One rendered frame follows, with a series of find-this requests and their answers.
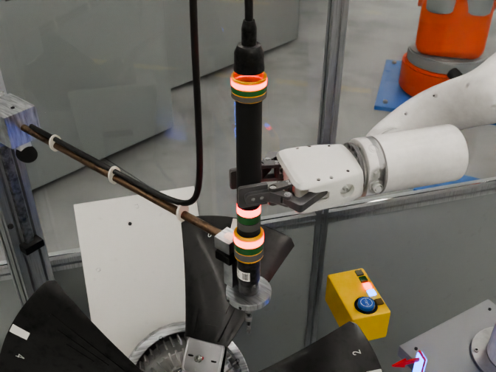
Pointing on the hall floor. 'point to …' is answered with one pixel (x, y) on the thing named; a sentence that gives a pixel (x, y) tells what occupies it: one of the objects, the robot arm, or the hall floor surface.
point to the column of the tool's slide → (23, 280)
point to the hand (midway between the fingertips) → (248, 186)
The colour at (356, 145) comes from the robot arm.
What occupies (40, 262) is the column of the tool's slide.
